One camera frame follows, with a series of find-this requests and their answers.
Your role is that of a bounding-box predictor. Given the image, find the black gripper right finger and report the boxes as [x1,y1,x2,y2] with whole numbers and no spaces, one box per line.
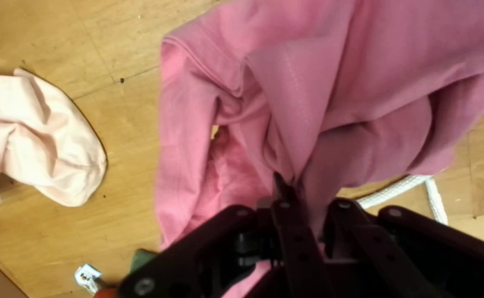
[272,177,484,298]

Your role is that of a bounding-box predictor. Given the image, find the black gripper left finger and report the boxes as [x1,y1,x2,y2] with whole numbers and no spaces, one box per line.
[117,205,277,298]

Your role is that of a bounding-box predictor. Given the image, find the hot pink cloth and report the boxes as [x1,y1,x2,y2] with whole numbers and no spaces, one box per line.
[155,0,484,298]

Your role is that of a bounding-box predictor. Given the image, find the green and orange plush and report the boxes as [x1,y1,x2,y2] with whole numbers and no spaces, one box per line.
[72,248,156,298]

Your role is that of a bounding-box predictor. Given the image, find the white round flat cloth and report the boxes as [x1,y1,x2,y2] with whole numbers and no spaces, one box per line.
[355,173,451,226]

